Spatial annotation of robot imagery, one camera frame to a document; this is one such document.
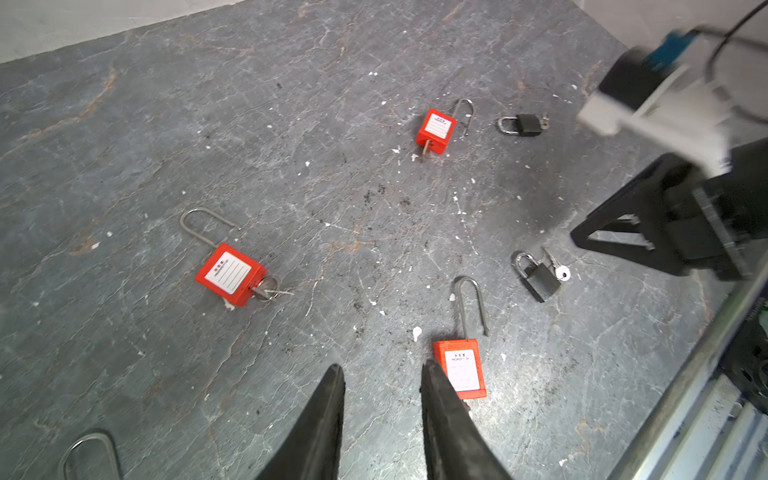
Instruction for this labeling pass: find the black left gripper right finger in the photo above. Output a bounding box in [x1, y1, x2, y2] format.
[420, 359, 510, 479]

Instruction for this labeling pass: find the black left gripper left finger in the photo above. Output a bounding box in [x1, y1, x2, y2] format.
[257, 364, 345, 479]

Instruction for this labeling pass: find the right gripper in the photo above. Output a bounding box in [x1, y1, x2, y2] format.
[570, 138, 767, 281]

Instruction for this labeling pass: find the red long-shackle padlock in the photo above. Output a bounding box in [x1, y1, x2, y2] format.
[433, 276, 490, 401]

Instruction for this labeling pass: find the black padlock near key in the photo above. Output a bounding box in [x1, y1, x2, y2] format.
[514, 251, 562, 303]

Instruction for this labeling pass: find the small black padlock far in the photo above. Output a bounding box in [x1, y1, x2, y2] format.
[496, 114, 549, 137]

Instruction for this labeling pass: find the small red padlock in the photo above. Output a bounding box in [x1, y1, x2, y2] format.
[416, 98, 475, 158]

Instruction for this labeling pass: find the steel shackle lower left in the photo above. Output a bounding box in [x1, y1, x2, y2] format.
[56, 429, 124, 479]

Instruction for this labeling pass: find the silver key with ring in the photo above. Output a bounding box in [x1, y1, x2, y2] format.
[542, 246, 571, 282]

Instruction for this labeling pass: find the red padlock with key ring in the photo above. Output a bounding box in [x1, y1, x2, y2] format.
[179, 207, 289, 307]

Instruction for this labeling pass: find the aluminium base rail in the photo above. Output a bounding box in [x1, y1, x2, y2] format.
[610, 256, 767, 479]

